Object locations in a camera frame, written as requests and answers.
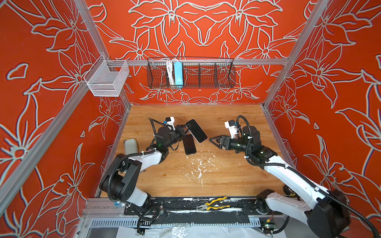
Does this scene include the yellow handled pliers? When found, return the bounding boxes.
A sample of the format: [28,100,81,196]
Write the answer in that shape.
[195,196,231,211]

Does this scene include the black wire wall basket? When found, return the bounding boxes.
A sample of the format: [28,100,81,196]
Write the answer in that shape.
[146,57,236,89]

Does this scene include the black smartphone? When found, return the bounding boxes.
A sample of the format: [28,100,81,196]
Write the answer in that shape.
[183,134,196,155]

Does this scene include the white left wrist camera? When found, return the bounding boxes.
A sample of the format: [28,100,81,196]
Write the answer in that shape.
[163,117,175,131]

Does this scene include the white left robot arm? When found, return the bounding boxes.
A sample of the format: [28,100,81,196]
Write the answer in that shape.
[99,124,190,207]

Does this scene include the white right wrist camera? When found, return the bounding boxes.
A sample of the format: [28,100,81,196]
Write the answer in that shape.
[224,120,238,139]

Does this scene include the white coiled cable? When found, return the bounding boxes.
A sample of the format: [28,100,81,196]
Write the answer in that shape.
[165,59,176,86]

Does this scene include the pale green soap bar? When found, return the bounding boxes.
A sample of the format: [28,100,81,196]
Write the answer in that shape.
[124,138,139,155]

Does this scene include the black yellow tape measure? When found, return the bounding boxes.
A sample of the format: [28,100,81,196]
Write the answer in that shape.
[283,185,297,197]

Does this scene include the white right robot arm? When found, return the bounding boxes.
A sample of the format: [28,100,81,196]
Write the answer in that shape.
[209,125,380,238]

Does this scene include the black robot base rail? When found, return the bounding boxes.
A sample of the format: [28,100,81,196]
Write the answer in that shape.
[142,196,286,228]

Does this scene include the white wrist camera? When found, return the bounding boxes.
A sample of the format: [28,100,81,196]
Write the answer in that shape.
[224,120,238,139]
[163,117,175,131]

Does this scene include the light blue flat box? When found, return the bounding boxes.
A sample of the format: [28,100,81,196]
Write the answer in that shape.
[174,61,184,88]

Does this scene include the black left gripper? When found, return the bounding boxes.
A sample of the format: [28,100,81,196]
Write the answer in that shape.
[164,124,191,151]

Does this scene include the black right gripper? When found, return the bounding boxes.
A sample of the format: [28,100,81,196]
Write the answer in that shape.
[212,134,254,154]

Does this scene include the clear plastic wall bin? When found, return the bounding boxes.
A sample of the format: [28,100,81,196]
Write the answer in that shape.
[83,55,130,97]

